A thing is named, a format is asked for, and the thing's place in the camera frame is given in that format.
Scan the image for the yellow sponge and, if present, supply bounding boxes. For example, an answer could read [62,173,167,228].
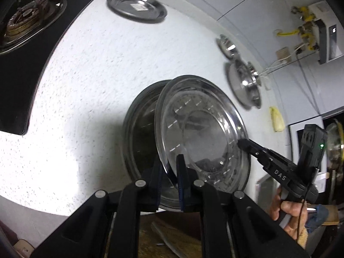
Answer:
[270,106,285,133]

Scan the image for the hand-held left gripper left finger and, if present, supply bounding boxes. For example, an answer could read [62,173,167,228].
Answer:
[32,163,163,258]

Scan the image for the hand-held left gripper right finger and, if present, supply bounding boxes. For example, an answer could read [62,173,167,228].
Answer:
[176,154,310,258]

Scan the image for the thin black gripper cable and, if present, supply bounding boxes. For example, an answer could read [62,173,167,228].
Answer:
[297,182,309,244]

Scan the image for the person's right hand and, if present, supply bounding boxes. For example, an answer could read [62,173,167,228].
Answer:
[270,187,308,248]

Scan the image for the black wall cable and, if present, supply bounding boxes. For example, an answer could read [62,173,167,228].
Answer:
[295,55,324,115]

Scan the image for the round gas burner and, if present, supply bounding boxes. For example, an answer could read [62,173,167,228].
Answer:
[5,0,51,37]

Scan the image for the blue cloth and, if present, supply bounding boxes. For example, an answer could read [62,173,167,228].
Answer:
[308,204,329,227]

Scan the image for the yellow gas pipe valves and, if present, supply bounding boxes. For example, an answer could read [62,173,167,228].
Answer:
[275,5,320,52]

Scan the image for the black glass gas hob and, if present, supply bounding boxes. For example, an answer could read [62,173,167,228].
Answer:
[0,0,101,136]

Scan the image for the beige wall socket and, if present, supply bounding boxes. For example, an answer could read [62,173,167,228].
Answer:
[277,47,292,63]

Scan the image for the white power cable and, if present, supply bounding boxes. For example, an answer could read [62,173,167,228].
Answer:
[257,42,305,90]

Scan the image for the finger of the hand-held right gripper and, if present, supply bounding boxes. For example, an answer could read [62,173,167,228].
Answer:
[238,139,272,165]

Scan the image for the white wall box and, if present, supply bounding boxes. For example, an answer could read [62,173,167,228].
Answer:
[309,2,339,65]

